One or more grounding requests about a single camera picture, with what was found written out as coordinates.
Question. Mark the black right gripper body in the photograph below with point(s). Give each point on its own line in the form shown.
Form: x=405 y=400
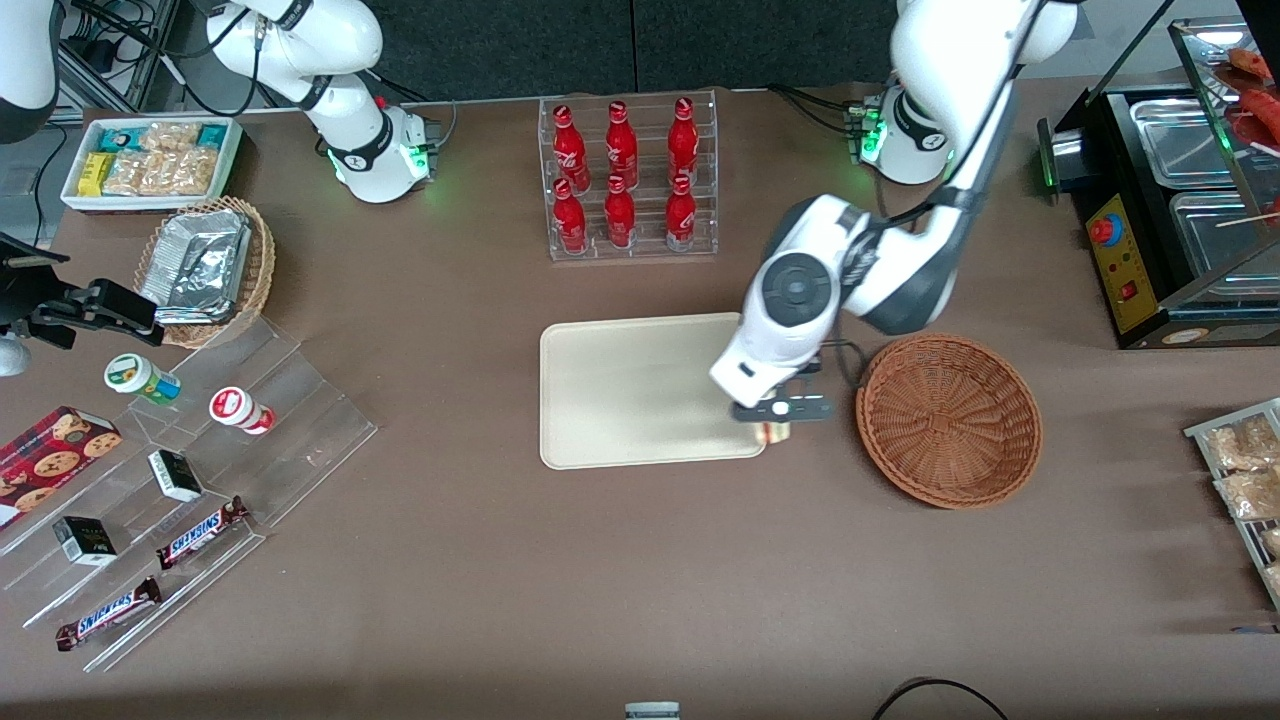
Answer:
x=22 y=302

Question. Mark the small sandwich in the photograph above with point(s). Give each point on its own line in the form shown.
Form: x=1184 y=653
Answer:
x=774 y=432

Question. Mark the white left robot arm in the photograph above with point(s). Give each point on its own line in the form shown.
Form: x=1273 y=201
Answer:
x=850 y=280

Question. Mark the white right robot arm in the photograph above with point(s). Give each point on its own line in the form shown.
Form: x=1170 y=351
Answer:
x=350 y=140

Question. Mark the small wicker basket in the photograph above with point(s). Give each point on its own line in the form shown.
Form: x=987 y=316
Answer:
x=260 y=270

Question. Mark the beige plastic tray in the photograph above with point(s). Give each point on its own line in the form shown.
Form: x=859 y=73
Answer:
x=640 y=390

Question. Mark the large round wicker basket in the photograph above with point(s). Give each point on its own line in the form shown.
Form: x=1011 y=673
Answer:
x=950 y=420

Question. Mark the tray of wrapped snacks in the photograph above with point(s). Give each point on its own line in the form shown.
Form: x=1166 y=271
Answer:
x=1200 y=432

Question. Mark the green lid yogurt cup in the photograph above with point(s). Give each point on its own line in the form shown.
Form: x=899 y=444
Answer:
x=135 y=376

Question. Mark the silver foil wrapped pack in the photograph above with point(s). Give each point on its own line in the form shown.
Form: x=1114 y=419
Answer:
x=200 y=262

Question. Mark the white plastic snack bin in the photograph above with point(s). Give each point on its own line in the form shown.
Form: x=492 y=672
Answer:
x=75 y=200

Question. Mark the red tartan cookie box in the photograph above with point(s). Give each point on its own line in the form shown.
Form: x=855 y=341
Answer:
x=50 y=460

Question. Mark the yellow snack pack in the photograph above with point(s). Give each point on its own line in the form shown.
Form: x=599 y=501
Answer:
x=94 y=174

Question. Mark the red lid yogurt cup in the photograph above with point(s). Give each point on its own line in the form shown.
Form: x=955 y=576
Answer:
x=236 y=408

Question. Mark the clear bag of crackers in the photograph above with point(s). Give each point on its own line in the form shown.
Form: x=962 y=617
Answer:
x=160 y=172
x=170 y=136

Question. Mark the small black carton box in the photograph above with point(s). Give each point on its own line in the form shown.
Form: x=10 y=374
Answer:
x=176 y=476
x=85 y=541

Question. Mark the teal snack pack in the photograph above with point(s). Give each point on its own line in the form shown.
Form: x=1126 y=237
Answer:
x=211 y=134
x=122 y=137

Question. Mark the clear acrylic stepped stand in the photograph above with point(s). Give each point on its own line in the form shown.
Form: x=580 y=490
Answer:
x=40 y=590
x=300 y=430

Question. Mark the red cola bottle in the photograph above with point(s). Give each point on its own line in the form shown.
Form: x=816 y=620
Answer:
x=681 y=215
x=569 y=140
x=620 y=215
x=683 y=135
x=570 y=218
x=621 y=138

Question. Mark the clear acrylic bottle rack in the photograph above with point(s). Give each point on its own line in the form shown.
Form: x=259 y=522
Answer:
x=630 y=245

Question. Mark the Snickers chocolate bar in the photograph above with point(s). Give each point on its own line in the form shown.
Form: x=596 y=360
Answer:
x=203 y=533
x=108 y=614

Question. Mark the black sausage warmer machine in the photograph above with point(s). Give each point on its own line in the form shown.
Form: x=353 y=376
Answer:
x=1130 y=290

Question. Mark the red emergency stop button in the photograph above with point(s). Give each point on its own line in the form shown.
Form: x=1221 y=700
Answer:
x=1105 y=230

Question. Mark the clear bag of snacks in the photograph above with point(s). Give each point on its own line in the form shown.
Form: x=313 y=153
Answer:
x=1245 y=445
x=1250 y=495

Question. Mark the steel food pan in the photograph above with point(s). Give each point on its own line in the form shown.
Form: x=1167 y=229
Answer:
x=1185 y=140
x=1220 y=235

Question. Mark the red sausage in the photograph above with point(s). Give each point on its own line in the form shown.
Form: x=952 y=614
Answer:
x=1265 y=118
x=1255 y=62

